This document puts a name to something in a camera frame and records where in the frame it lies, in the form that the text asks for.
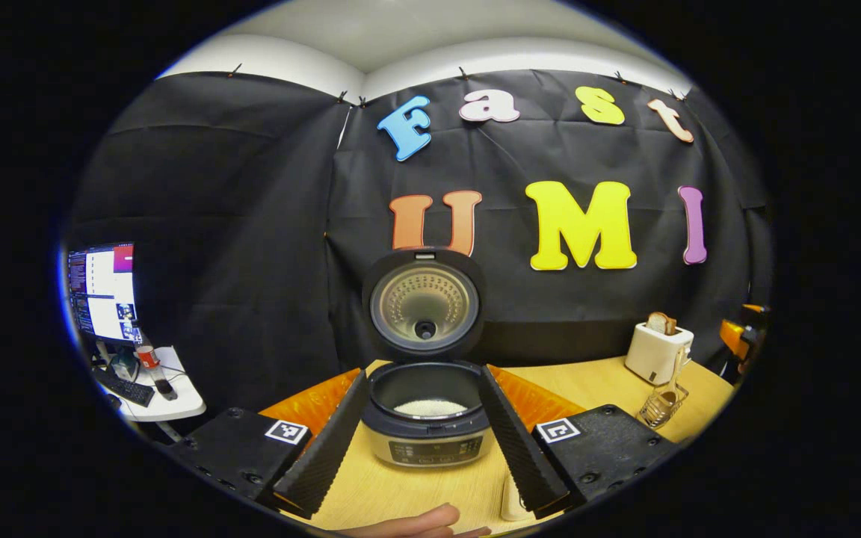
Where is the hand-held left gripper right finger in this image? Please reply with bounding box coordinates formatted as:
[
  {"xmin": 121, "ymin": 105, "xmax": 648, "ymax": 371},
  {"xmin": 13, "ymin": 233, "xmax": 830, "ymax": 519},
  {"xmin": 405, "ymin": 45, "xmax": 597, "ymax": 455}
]
[{"xmin": 479, "ymin": 365, "xmax": 679, "ymax": 520}]

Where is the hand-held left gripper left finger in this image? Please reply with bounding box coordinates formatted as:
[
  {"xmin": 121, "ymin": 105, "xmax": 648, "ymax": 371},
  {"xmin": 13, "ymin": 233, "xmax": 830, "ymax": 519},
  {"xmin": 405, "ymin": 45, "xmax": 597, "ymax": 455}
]
[{"xmin": 169, "ymin": 368, "xmax": 368, "ymax": 520}]

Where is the clear plastic rice container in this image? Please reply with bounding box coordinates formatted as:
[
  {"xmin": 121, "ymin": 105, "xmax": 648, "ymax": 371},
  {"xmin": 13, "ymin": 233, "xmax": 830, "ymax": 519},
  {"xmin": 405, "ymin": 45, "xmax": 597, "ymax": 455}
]
[{"xmin": 500, "ymin": 474, "xmax": 536, "ymax": 522}]

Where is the wire chopstick holder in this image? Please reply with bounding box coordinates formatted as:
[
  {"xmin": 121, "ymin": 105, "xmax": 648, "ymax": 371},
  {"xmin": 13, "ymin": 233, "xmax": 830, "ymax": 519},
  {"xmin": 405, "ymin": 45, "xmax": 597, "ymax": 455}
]
[{"xmin": 638, "ymin": 381, "xmax": 689, "ymax": 430}]

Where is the dark grey rice cooker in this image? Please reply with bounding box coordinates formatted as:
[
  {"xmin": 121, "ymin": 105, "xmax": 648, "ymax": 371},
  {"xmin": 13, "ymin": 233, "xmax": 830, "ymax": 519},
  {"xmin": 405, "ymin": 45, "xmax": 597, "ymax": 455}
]
[{"xmin": 359, "ymin": 247, "xmax": 495, "ymax": 470}]

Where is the white toaster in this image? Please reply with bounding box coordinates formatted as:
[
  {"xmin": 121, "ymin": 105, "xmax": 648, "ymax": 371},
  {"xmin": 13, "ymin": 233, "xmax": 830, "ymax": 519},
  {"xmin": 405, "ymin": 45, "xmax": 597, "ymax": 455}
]
[{"xmin": 625, "ymin": 323, "xmax": 695, "ymax": 386}]

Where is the white side table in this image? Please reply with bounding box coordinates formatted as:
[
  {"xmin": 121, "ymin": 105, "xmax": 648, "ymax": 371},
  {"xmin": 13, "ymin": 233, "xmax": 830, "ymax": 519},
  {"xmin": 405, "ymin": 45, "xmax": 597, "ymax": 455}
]
[{"xmin": 94, "ymin": 345, "xmax": 207, "ymax": 442}]

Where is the red label drink bottle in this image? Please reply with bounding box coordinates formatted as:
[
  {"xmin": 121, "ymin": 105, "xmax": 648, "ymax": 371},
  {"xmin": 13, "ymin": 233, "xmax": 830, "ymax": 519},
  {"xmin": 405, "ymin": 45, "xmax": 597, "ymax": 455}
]
[{"xmin": 135, "ymin": 344, "xmax": 176, "ymax": 401}]

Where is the black keyboard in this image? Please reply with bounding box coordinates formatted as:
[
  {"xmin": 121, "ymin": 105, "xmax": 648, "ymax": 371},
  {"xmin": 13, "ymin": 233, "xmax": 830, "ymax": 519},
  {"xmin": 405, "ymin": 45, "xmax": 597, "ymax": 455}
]
[{"xmin": 93, "ymin": 366, "xmax": 156, "ymax": 408}]

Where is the computer monitor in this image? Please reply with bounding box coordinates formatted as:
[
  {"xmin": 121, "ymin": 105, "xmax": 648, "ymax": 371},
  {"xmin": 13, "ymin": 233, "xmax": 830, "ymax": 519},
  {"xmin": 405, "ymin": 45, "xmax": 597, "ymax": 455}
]
[{"xmin": 67, "ymin": 241, "xmax": 138, "ymax": 344}]

